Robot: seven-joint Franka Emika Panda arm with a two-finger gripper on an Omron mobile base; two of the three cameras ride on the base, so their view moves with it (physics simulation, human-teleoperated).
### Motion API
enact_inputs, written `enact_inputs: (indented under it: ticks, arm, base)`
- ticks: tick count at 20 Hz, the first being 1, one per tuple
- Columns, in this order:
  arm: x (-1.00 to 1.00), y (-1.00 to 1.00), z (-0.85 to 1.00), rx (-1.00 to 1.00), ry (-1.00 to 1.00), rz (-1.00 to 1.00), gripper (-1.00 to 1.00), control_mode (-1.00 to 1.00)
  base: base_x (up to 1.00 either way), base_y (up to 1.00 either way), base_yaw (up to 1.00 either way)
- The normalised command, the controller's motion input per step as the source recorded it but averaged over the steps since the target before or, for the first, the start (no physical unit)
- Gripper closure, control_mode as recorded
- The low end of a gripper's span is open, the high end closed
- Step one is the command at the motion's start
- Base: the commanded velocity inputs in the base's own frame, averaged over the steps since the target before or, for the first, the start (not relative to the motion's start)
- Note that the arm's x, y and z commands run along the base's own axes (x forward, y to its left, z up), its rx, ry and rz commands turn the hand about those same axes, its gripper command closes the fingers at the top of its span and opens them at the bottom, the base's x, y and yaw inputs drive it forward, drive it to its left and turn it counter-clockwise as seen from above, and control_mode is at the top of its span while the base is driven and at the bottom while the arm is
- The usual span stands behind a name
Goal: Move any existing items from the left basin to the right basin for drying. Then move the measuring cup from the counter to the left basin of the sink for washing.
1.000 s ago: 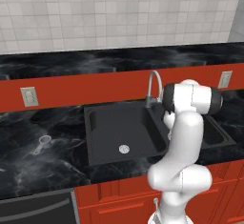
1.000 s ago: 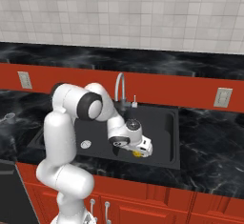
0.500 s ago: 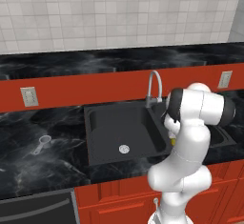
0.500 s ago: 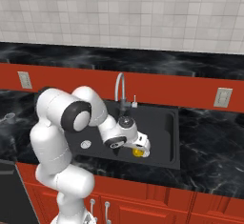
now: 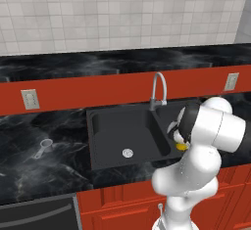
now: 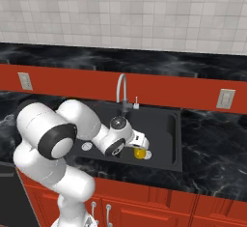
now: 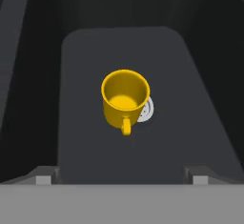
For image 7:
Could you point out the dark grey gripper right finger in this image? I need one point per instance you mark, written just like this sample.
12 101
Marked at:
199 176

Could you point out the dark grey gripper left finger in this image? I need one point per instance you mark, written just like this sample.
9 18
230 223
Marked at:
44 175

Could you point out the white sink drain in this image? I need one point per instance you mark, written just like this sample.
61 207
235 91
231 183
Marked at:
146 111

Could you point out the dark grey sink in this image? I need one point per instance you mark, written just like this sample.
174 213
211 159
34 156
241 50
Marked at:
158 75

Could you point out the yellow mug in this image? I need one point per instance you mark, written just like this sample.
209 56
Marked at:
124 100

